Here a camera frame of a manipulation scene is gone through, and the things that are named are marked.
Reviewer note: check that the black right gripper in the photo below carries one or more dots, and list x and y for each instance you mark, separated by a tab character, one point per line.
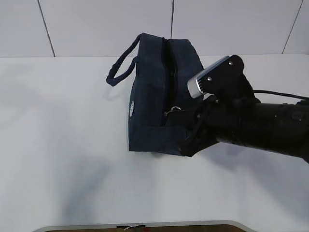
200	137

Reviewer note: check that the navy blue lunch bag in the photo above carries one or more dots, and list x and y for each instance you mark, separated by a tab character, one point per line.
162	67

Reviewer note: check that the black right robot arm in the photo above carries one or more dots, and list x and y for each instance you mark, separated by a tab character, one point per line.
232	114

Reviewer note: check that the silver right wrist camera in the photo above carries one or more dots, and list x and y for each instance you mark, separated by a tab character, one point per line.
217	76

